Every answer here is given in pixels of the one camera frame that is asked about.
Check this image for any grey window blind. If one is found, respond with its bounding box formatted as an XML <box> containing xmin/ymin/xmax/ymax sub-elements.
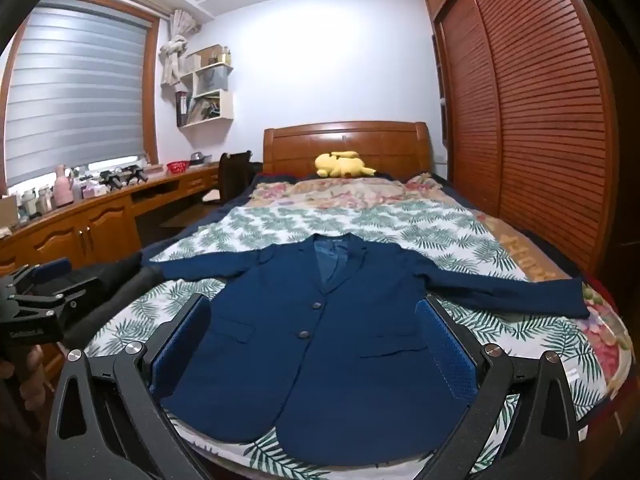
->
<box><xmin>4</xmin><ymin>7</ymin><xmax>151</xmax><ymax>188</ymax></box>

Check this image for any dark wooden chair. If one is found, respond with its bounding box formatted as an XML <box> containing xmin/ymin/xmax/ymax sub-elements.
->
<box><xmin>202</xmin><ymin>151</ymin><xmax>253</xmax><ymax>206</ymax></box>

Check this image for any bed with leaf-print cover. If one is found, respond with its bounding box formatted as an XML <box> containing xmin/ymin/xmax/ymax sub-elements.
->
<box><xmin>82</xmin><ymin>204</ymin><xmax>608</xmax><ymax>480</ymax></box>

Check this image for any white wall shelf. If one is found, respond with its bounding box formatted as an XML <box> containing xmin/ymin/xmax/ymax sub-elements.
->
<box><xmin>175</xmin><ymin>44</ymin><xmax>236</xmax><ymax>129</ymax></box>

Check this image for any wooden bed headboard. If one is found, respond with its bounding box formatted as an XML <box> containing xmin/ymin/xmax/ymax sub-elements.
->
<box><xmin>263</xmin><ymin>121</ymin><xmax>433</xmax><ymax>181</ymax></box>

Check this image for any beige box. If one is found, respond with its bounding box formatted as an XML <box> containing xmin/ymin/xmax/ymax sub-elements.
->
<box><xmin>0</xmin><ymin>195</ymin><xmax>18</xmax><ymax>231</ymax></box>

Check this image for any floral quilt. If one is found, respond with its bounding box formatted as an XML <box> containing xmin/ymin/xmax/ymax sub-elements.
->
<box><xmin>248</xmin><ymin>172</ymin><xmax>632</xmax><ymax>411</ymax></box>

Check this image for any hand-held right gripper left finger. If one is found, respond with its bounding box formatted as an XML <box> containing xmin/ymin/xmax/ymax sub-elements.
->
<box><xmin>46</xmin><ymin>292</ymin><xmax>216</xmax><ymax>480</ymax></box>

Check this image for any yellow plush toy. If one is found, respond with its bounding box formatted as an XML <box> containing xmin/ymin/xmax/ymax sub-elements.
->
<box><xmin>314</xmin><ymin>150</ymin><xmax>377</xmax><ymax>179</ymax></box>

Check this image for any row of small bottles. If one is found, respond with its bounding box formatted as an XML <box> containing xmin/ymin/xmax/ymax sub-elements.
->
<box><xmin>15</xmin><ymin>184</ymin><xmax>56</xmax><ymax>221</ymax></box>

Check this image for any person's left hand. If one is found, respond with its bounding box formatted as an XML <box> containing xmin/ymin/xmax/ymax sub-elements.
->
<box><xmin>0</xmin><ymin>342</ymin><xmax>53</xmax><ymax>413</ymax></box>

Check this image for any wooden window frame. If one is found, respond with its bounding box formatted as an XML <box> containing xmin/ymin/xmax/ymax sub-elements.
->
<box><xmin>0</xmin><ymin>0</ymin><xmax>162</xmax><ymax>196</ymax></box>

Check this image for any black garment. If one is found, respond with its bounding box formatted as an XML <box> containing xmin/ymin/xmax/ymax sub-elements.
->
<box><xmin>65</xmin><ymin>252</ymin><xmax>163</xmax><ymax>343</ymax></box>

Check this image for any blue suit jacket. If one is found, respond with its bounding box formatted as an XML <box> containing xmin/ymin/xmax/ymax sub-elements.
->
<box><xmin>141</xmin><ymin>232</ymin><xmax>592</xmax><ymax>443</ymax></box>

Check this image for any tied beige curtain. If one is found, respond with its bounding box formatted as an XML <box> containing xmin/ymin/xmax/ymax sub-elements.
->
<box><xmin>159</xmin><ymin>9</ymin><xmax>193</xmax><ymax>88</ymax></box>

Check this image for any wooden desk cabinet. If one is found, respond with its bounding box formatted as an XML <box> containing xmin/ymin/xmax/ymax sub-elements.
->
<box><xmin>0</xmin><ymin>161</ymin><xmax>223</xmax><ymax>281</ymax></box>

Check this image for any wooden louvred wardrobe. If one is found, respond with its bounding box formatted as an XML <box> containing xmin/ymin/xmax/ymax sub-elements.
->
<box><xmin>424</xmin><ymin>0</ymin><xmax>621</xmax><ymax>286</ymax></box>

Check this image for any pink bottle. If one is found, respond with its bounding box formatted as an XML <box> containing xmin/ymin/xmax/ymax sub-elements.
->
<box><xmin>53</xmin><ymin>164</ymin><xmax>75</xmax><ymax>207</ymax></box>

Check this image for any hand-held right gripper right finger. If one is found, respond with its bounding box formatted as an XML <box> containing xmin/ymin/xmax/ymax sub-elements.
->
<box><xmin>414</xmin><ymin>295</ymin><xmax>590</xmax><ymax>480</ymax></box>

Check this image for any yellow patterned blanket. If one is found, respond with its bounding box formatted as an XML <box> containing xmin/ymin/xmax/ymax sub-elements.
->
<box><xmin>492</xmin><ymin>217</ymin><xmax>571</xmax><ymax>283</ymax></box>

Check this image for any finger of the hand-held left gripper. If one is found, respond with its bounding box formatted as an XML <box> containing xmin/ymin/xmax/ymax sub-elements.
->
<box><xmin>0</xmin><ymin>258</ymin><xmax>74</xmax><ymax>302</ymax></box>
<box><xmin>6</xmin><ymin>280</ymin><xmax>87</xmax><ymax>322</ymax></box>

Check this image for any red blanket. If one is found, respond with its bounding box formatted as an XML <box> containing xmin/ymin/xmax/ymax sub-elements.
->
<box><xmin>582</xmin><ymin>275</ymin><xmax>618</xmax><ymax>306</ymax></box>

